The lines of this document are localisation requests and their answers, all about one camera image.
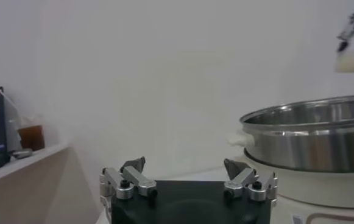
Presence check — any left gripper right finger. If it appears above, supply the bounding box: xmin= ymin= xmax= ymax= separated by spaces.
xmin=223 ymin=158 xmax=278 ymax=202

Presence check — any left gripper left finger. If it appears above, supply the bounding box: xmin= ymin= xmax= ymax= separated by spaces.
xmin=99 ymin=156 xmax=158 ymax=201

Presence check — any perforated steel steamer pot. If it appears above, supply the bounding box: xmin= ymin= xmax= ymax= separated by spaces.
xmin=239 ymin=94 xmax=354 ymax=173

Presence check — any white side table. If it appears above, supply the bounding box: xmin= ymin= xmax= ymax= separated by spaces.
xmin=0 ymin=142 xmax=101 ymax=224

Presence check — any plastic cup of iced coffee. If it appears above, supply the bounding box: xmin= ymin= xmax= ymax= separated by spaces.
xmin=17 ymin=117 xmax=46 ymax=152

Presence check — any small round grey tin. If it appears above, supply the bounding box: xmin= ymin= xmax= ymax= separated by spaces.
xmin=11 ymin=148 xmax=34 ymax=159

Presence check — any clear empty plastic cup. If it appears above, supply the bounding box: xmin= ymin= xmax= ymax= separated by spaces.
xmin=3 ymin=97 xmax=24 ymax=152

